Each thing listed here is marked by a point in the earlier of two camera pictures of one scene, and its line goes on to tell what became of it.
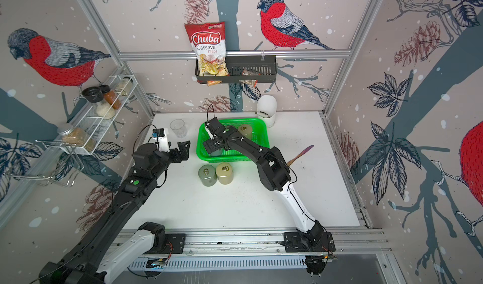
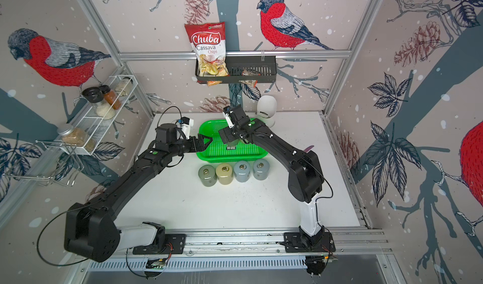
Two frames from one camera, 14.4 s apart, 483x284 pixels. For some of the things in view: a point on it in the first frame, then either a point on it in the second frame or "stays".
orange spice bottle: (110, 96) stays
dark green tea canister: (207, 175) stays
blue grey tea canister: (217, 152) → (242, 170)
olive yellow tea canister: (224, 173) stays
